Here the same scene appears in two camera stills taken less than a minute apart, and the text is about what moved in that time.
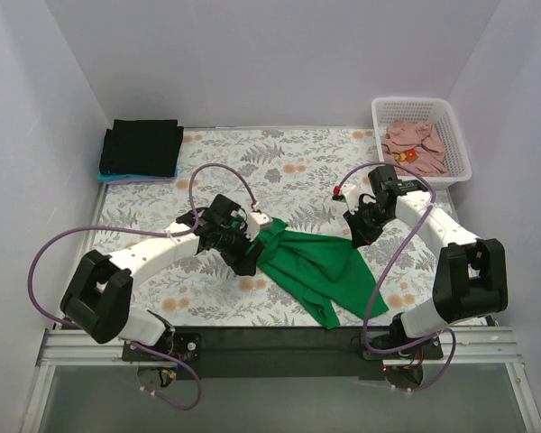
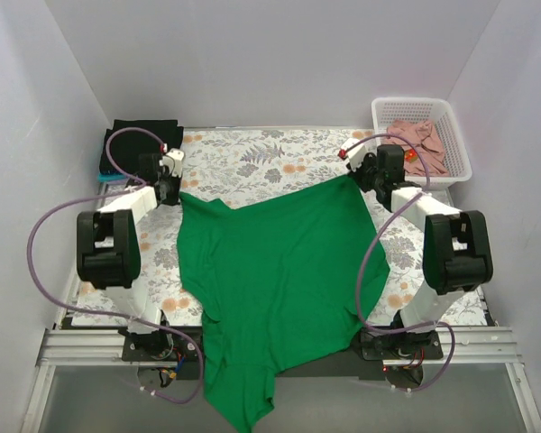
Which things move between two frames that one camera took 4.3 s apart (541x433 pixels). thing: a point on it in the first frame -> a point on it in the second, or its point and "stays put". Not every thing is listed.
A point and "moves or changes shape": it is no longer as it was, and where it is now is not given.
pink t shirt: x=416 y=146 stays put
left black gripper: x=244 y=258 -> x=169 y=194
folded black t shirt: x=142 y=147 stays put
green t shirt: x=331 y=278 moves or changes shape
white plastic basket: x=439 y=113 stays put
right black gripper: x=358 y=224 -> x=366 y=176
